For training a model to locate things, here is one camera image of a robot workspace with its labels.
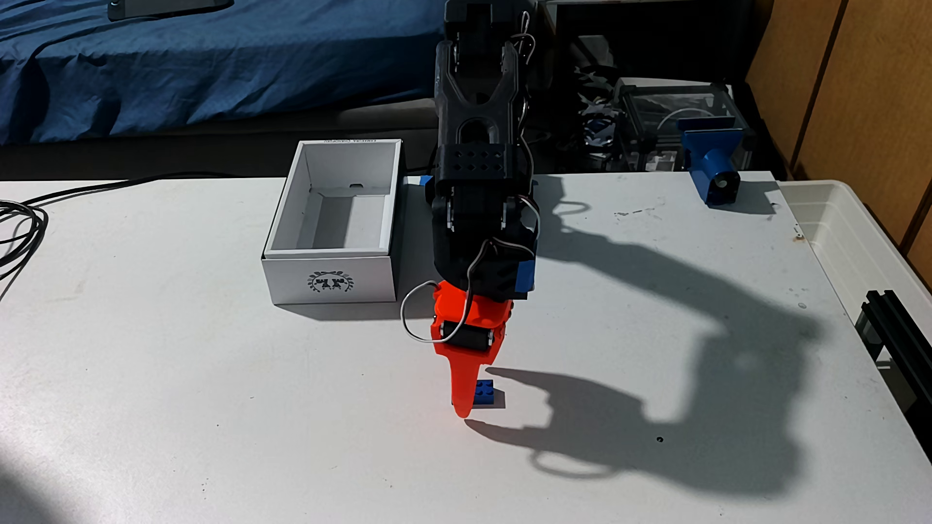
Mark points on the wooden cabinet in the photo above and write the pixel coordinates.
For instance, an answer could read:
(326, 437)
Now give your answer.
(874, 87)

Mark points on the blue white electronic part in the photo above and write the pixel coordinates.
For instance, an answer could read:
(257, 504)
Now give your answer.
(598, 127)

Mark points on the clear acrylic case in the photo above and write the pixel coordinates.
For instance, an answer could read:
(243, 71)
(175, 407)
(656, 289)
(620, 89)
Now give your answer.
(655, 109)

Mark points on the dark flat device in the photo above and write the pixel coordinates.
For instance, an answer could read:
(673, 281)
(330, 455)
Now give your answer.
(167, 7)

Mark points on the grey bed base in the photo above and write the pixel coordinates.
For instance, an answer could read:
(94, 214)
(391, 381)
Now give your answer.
(218, 145)

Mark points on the blue bed sheet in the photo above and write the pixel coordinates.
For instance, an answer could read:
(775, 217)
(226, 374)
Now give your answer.
(218, 65)

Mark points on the white plastic bin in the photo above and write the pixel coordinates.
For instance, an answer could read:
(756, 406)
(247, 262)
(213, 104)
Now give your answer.
(837, 233)

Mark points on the white cardboard box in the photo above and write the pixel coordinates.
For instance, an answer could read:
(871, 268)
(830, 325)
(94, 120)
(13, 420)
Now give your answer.
(331, 280)

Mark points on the blue printed clamp mount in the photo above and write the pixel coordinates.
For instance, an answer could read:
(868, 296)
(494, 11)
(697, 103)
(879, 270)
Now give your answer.
(710, 156)

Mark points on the black aluminium extrusion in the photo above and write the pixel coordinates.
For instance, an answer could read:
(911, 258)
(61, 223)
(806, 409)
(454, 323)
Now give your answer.
(899, 335)

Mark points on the blue toy brick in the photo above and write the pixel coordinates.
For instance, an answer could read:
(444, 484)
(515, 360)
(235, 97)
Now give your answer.
(484, 394)

